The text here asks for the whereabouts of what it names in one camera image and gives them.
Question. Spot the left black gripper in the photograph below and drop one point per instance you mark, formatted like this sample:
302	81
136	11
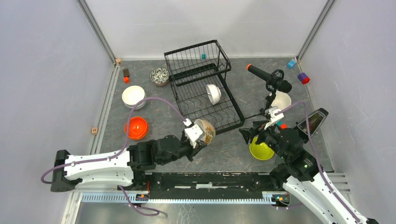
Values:
200	145

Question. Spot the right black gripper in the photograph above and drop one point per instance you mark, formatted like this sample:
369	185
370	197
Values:
258	126

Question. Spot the lime green bowl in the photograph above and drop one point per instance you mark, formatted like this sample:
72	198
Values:
260	151

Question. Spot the patterned cream bowl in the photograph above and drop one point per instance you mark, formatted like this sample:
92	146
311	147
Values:
208	130

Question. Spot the beige ceramic bowl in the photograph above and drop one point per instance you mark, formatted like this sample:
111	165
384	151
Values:
281	101

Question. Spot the orange bowl rack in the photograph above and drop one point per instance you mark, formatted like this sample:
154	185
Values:
137	128

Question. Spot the white bowl grey rim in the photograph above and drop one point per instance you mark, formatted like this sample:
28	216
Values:
137	105

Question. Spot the black wire dish rack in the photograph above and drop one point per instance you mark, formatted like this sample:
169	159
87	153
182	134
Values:
189	75

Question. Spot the pink floral bowl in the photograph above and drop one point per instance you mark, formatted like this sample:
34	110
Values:
159	76

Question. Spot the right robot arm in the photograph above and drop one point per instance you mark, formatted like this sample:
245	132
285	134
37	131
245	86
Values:
302	175

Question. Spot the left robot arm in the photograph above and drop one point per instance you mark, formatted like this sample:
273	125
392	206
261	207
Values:
122	168

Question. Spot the black microphone on tripod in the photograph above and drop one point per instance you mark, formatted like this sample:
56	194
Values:
274	82

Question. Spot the purple red block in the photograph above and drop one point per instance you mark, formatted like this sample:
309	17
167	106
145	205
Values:
303	78

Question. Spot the blue block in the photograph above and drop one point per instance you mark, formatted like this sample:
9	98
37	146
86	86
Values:
291	63

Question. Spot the wooden letter cube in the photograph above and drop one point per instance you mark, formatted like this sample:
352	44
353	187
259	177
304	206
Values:
94	130

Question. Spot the brown block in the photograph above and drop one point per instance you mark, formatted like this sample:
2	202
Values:
126	73

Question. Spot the wooden cube corner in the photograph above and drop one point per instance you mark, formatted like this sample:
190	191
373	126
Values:
118	61

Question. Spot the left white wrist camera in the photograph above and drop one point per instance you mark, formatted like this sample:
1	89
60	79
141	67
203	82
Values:
193	134

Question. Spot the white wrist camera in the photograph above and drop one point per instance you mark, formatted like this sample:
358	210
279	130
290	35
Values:
193	134
273	115

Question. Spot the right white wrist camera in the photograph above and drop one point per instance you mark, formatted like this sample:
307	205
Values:
273	115

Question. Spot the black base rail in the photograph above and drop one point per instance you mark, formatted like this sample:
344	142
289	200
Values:
201	186

